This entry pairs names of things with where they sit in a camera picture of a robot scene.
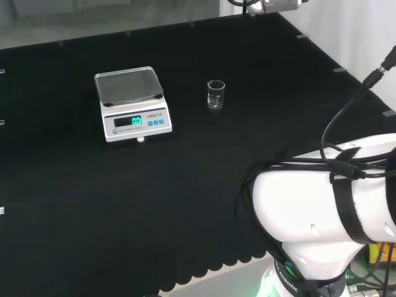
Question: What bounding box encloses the small clear glass beaker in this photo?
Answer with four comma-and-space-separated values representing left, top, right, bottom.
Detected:
206, 79, 226, 110

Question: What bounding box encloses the white electronic balance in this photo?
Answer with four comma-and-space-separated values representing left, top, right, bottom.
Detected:
94, 66, 174, 144

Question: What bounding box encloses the black bench cloth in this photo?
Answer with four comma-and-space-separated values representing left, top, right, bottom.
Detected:
0, 12, 396, 296

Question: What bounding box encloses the white device on stand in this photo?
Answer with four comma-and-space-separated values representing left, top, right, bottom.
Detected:
228, 0, 310, 15

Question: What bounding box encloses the black cable with connector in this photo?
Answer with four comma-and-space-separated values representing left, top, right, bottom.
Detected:
320, 45, 396, 180

